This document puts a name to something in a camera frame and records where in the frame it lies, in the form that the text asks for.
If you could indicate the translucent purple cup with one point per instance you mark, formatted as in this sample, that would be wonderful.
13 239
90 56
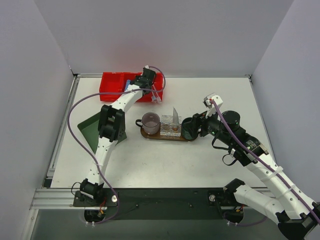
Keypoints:
150 123

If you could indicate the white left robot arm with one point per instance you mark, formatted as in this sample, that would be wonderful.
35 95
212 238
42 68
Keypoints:
92 185

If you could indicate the toothbrush in clear wrapper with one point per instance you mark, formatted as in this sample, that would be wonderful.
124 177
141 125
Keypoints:
155 98

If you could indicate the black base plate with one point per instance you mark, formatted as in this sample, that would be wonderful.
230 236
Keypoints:
161 204

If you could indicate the clear plastic bag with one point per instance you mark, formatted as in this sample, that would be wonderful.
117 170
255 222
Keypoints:
167 127

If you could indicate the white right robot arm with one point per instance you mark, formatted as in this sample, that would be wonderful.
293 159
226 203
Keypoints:
294 213

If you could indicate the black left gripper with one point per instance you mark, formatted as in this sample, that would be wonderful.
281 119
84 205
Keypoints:
149 74

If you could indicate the blue toothpaste tube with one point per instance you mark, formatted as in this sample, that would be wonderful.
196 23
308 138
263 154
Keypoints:
127 83

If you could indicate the oval wooden tray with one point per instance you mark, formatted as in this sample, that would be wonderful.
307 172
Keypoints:
157 137

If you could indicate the green metal tray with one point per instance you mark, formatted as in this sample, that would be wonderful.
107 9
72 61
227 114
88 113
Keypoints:
87 127

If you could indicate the white toothpaste tube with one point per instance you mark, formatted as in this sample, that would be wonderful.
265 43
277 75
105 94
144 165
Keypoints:
175 120

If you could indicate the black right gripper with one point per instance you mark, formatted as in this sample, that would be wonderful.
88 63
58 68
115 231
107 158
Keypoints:
197 124

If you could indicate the red plastic divided bin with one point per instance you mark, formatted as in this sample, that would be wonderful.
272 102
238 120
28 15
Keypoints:
114 82

